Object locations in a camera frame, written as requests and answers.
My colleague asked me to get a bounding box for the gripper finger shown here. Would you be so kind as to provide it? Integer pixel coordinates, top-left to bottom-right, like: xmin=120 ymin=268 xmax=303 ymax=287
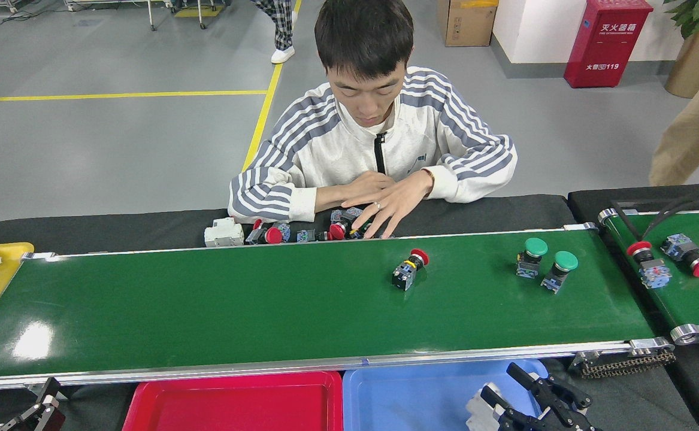
xmin=480 ymin=385 xmax=544 ymax=431
xmin=507 ymin=362 xmax=594 ymax=415
xmin=2 ymin=377 xmax=66 ymax=431

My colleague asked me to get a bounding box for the green push button switch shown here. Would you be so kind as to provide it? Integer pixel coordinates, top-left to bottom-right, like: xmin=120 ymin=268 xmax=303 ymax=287
xmin=515 ymin=237 xmax=549 ymax=280
xmin=540 ymin=250 xmax=580 ymax=295

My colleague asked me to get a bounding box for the white circuit breaker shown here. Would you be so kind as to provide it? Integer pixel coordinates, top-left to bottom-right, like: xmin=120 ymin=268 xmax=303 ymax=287
xmin=204 ymin=217 xmax=246 ymax=248

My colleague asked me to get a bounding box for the blue plastic tray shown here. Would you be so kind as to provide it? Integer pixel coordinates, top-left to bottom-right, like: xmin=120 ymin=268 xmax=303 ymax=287
xmin=342 ymin=358 xmax=550 ymax=431

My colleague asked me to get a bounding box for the short green feeder conveyor belt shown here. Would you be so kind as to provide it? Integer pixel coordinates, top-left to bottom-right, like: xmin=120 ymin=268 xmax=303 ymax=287
xmin=598 ymin=207 xmax=699 ymax=346

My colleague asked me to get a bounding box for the red plastic tray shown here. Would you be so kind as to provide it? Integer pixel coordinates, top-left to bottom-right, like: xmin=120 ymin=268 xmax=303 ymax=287
xmin=123 ymin=371 xmax=344 ymax=431

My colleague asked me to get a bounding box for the long green conveyor belt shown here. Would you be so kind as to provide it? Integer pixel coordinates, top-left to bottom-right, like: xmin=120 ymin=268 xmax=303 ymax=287
xmin=0 ymin=223 xmax=676 ymax=390

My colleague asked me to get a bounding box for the person's left hand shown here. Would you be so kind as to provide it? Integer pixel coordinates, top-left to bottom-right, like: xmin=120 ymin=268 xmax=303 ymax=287
xmin=352 ymin=171 xmax=435 ymax=239

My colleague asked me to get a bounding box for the person's right hand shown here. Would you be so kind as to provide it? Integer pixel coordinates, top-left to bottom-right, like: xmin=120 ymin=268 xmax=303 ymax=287
xmin=340 ymin=172 xmax=395 ymax=207

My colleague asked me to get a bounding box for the person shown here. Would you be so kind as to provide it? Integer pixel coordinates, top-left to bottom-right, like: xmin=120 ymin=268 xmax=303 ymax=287
xmin=250 ymin=0 xmax=297 ymax=65
xmin=649 ymin=45 xmax=699 ymax=187
xmin=228 ymin=0 xmax=519 ymax=223

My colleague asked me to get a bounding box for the red fire extinguisher cabinet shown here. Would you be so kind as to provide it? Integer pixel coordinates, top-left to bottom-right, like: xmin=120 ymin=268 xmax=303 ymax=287
xmin=564 ymin=0 xmax=654 ymax=89

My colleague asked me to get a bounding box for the potted plant in brown planter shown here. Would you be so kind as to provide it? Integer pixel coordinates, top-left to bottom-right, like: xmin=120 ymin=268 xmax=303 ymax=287
xmin=664 ymin=0 xmax=699 ymax=99

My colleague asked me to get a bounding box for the cardboard box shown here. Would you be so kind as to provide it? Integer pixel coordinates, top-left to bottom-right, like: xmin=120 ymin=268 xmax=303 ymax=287
xmin=437 ymin=0 xmax=500 ymax=47

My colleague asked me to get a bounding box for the white wheeled stand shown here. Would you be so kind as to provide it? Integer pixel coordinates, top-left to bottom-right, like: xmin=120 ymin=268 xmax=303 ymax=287
xmin=146 ymin=0 xmax=206 ymax=31

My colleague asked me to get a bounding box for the conveyor drive chain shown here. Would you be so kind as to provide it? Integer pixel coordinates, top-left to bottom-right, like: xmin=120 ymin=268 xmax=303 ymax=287
xmin=580 ymin=350 xmax=677 ymax=379

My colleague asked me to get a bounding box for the black guide bracket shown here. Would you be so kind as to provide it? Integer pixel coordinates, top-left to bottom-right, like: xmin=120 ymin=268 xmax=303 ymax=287
xmin=610 ymin=183 xmax=699 ymax=241

